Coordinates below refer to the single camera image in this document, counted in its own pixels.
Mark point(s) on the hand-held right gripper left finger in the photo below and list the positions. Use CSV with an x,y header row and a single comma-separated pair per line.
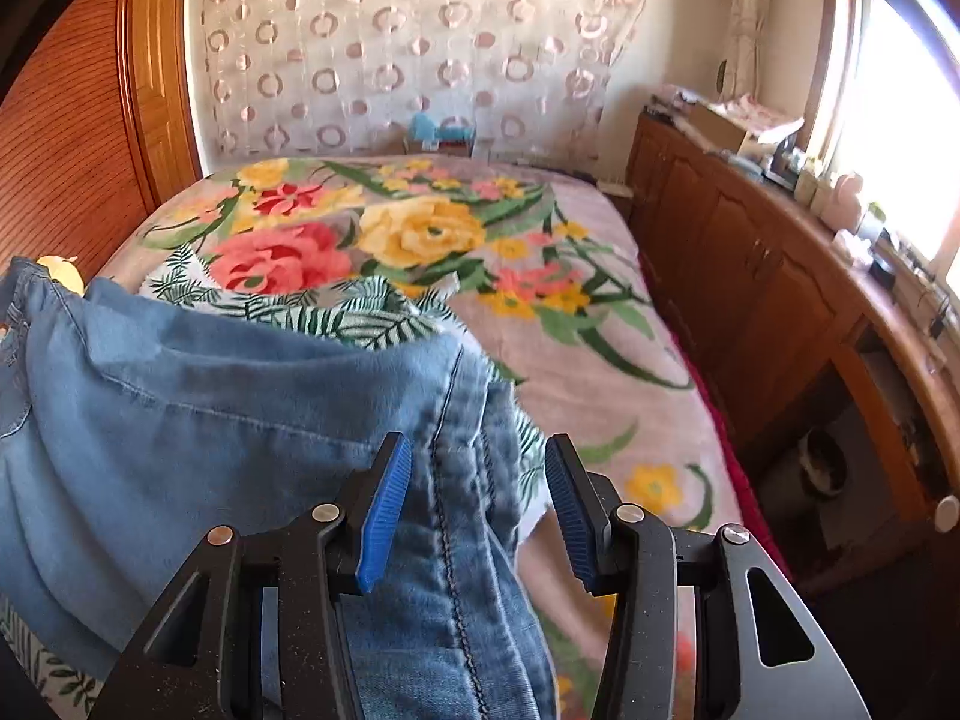
x,y
386,517

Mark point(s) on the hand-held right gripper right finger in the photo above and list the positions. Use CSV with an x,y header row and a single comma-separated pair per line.
x,y
566,517

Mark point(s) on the blue denim pants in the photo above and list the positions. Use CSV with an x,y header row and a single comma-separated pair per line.
x,y
187,420

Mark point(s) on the leaf-print bed sheet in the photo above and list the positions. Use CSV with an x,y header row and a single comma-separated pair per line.
x,y
352,322

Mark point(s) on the bowl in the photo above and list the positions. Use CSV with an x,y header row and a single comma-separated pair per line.
x,y
821,465

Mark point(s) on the wooden cabinet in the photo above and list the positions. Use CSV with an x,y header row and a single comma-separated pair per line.
x,y
750,255

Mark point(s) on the white round knob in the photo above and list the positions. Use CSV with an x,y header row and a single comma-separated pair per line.
x,y
947,511

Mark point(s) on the blue toy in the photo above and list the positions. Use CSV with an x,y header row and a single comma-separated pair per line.
x,y
431,131

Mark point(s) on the cardboard box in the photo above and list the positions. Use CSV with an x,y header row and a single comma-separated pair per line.
x,y
716,127

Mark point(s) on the white pink figurine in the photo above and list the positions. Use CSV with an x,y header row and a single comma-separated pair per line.
x,y
844,199

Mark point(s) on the circle-pattern sheer curtain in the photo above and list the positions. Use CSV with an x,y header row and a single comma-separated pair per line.
x,y
375,52

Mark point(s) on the wooden slatted panel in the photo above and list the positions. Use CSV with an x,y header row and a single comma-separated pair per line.
x,y
75,127

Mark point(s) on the window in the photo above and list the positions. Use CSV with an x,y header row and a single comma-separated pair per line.
x,y
900,127

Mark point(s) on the lace window curtain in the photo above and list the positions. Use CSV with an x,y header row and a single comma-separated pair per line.
x,y
754,22

